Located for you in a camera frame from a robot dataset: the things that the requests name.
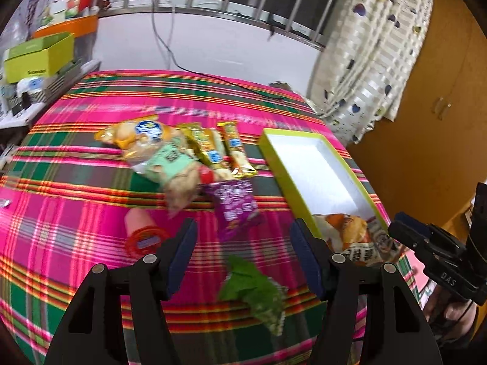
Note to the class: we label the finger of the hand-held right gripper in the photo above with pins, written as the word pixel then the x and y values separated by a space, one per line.
pixel 414 237
pixel 409 219

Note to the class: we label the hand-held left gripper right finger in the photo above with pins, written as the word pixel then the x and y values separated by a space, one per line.
pixel 308 262

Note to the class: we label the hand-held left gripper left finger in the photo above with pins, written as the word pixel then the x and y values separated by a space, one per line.
pixel 182 251

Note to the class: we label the orange snack packet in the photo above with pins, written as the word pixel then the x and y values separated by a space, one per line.
pixel 342 228

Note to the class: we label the pink sausage snack packet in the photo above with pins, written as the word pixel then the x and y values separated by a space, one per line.
pixel 139 220

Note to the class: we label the purple snack packet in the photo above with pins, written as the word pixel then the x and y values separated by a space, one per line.
pixel 234 205

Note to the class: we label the small red snack packet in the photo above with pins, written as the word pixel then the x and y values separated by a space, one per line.
pixel 207 175

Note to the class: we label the shallow lime green box lid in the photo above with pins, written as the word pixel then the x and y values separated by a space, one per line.
pixel 323 175

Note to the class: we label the mint green snack packet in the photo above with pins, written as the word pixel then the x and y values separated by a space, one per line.
pixel 171 159

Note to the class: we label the gold snack packet blue label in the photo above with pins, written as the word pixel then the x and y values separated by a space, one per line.
pixel 205 144

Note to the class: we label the narrow gold snack packet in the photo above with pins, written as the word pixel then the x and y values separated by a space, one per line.
pixel 234 148

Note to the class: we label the large yellow snack bag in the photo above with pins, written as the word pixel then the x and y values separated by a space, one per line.
pixel 125 137

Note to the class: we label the person's right hand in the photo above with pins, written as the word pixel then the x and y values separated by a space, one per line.
pixel 456 323

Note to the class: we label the wooden wardrobe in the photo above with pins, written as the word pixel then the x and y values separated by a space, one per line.
pixel 437 140

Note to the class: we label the pink green plaid blanket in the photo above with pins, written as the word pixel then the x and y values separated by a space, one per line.
pixel 76 182

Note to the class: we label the cream striped heart curtain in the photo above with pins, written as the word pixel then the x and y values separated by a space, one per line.
pixel 373 64

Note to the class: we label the silver wrapped candy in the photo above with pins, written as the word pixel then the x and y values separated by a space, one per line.
pixel 4 203

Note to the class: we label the grey plastic basket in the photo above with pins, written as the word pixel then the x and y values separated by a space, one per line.
pixel 64 80

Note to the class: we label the cluttered white side table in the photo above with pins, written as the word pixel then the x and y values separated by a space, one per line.
pixel 15 118

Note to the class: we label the black hook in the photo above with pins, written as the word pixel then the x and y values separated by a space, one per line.
pixel 272 26

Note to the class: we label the deep lime green cardboard box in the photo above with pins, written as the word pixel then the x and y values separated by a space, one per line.
pixel 34 64

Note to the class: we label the orange plastic bin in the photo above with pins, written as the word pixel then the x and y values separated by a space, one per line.
pixel 76 26

